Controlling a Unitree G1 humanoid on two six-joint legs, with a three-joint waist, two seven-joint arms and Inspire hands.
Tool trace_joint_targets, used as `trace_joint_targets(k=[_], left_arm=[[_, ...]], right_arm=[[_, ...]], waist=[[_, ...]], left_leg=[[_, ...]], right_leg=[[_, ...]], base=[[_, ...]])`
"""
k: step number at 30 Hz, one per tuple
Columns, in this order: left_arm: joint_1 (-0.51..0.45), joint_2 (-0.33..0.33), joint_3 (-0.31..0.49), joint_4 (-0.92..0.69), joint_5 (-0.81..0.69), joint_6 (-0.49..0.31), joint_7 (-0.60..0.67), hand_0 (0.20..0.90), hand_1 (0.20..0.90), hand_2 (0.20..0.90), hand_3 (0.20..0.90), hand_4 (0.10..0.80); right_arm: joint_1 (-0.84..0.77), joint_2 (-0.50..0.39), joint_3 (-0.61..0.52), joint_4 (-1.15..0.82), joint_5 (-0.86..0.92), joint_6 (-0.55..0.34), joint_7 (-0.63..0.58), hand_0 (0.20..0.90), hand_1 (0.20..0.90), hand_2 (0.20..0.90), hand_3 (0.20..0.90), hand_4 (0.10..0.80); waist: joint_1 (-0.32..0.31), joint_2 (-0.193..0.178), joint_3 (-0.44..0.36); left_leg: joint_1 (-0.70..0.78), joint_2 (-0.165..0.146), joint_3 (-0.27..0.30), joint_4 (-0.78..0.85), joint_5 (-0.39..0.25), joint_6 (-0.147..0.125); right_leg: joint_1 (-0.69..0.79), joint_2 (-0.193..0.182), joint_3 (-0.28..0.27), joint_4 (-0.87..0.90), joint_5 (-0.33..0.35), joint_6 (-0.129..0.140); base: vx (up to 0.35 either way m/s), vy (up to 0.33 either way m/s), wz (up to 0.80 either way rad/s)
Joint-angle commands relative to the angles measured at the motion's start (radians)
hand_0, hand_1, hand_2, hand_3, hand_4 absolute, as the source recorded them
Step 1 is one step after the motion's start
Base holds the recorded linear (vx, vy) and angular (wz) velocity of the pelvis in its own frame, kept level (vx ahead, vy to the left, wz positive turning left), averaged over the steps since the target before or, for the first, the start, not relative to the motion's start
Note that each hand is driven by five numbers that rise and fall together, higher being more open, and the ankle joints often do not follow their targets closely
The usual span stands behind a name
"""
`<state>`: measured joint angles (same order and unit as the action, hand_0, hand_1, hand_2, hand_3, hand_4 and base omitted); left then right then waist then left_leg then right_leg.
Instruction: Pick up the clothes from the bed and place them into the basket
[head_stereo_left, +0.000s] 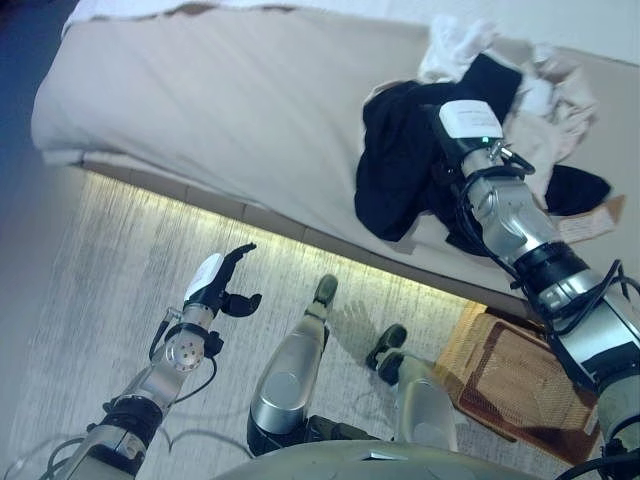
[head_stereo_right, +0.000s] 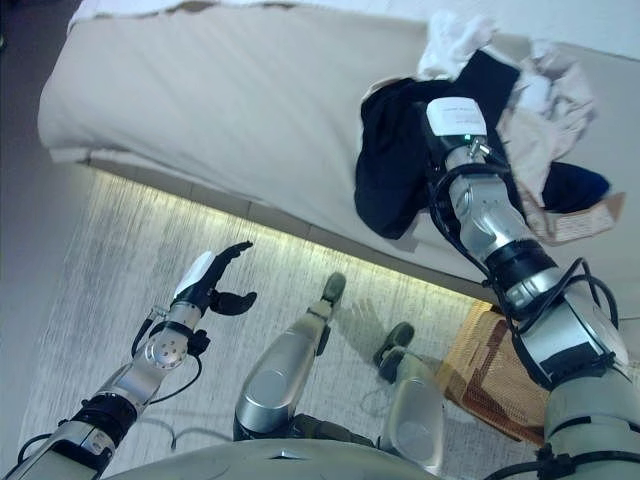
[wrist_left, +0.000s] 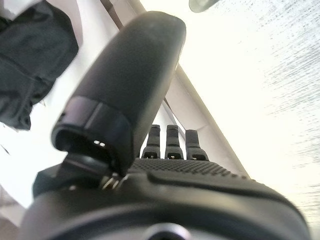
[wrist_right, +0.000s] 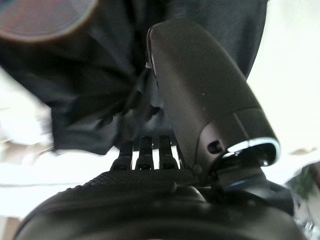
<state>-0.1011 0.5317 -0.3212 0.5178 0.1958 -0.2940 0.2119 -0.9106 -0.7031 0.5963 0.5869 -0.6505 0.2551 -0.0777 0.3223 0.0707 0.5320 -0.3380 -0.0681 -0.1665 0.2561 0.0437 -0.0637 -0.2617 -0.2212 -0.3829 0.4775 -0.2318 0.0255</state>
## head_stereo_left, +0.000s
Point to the robot left silver arm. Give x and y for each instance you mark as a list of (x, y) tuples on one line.
[(150, 385)]

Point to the robot left silver leg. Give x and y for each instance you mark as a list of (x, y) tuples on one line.
[(292, 370)]

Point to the beige mattress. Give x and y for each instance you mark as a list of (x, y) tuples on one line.
[(210, 95)]

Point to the orange mesh basket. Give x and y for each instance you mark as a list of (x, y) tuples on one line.
[(515, 380)]

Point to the white crumpled garment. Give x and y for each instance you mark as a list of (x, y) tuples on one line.
[(452, 45)]

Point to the large black garment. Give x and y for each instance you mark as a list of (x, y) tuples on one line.
[(400, 175)]

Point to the robot right silver arm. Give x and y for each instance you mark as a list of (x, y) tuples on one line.
[(525, 225)]

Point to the white bedding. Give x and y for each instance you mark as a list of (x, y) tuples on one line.
[(130, 9)]

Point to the robot right hand white cover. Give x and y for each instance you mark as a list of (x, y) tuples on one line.
[(470, 120)]

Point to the bed with beige sheet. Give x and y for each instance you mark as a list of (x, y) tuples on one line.
[(310, 235)]

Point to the beige pink crumpled garment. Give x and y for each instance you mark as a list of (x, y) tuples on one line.
[(560, 110)]

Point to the robot right silver leg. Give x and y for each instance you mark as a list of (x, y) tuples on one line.
[(420, 395)]

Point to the robot silver leg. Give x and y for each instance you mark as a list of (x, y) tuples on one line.
[(292, 370), (420, 395)]

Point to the robot grey torso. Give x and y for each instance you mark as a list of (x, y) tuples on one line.
[(380, 462)]

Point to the robot left hand white cover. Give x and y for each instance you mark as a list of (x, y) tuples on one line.
[(210, 280)]

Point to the small black garment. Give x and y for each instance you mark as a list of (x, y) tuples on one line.
[(575, 190)]

